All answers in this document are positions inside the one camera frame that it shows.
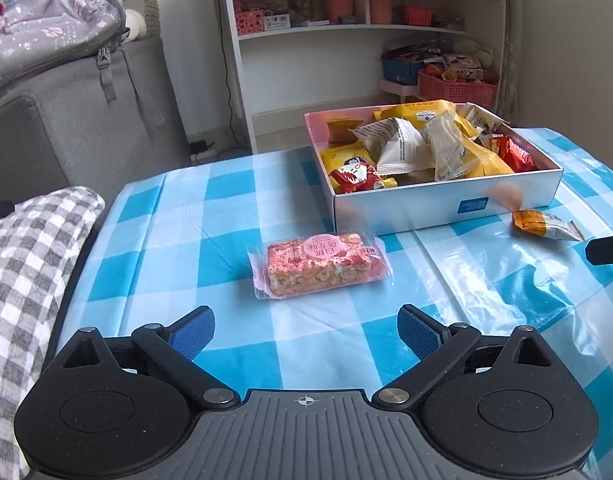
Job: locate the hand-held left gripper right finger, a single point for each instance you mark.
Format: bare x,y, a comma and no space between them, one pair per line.
419,335

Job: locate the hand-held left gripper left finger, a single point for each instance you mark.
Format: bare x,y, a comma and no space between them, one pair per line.
191,335

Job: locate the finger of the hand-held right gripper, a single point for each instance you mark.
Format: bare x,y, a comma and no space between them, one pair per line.
609,250

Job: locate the orange and white snack packet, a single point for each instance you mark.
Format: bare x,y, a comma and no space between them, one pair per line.
529,222

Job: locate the pink rice bar packet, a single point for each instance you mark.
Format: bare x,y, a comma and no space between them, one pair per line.
316,265

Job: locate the pink and white cardboard box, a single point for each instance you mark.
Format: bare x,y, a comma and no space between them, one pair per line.
411,205

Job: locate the white triangular snack packet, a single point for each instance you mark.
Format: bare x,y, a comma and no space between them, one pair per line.
401,145

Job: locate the yellow packet with blue circle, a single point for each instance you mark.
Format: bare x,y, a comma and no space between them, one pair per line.
346,157

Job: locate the blue checked tablecloth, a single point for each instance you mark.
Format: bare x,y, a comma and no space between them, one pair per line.
186,235

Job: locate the shiny red snack packet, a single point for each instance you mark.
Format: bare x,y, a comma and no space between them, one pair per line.
514,155

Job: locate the red snack packet with face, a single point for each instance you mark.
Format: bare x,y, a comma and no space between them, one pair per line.
356,179

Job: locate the grey checked cloth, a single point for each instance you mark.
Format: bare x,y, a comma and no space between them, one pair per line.
26,285

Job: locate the white crumpled snack packet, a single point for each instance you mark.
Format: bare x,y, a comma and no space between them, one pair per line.
484,120

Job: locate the beige translucent snack packet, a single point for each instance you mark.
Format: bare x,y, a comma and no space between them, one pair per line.
449,150

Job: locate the black power adapter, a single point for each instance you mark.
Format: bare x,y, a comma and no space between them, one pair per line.
197,146

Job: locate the orange brown snack packet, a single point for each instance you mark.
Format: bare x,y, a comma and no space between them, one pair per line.
342,130

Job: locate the large pink plastic basket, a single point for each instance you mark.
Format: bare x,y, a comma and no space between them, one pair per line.
456,92

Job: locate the lace curtain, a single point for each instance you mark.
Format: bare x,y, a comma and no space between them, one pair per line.
510,50

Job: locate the large yellow snack packet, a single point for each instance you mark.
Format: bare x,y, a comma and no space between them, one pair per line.
416,110

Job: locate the small printed carton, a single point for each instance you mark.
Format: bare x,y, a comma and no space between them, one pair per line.
464,67

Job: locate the grey sofa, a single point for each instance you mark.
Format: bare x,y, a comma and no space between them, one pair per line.
86,125

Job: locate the pale green plush toy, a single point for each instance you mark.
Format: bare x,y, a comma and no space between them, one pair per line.
474,50

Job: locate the blue storage box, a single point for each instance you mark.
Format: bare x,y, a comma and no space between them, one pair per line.
399,72

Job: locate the white shelf unit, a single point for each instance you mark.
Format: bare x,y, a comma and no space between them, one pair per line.
306,65

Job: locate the small red basket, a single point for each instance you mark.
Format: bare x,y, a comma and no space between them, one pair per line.
417,16

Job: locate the white plush toy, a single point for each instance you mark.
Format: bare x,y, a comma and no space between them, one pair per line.
135,25

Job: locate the small pink perforated basket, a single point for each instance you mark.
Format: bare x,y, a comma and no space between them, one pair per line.
249,24

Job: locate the white labelled box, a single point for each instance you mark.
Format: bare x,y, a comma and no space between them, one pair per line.
276,22

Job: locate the tall pink cup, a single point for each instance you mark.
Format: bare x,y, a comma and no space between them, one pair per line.
380,7

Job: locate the pink pen cup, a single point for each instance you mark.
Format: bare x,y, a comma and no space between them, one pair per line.
339,10

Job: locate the grey patterned backpack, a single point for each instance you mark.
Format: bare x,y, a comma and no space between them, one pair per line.
46,25

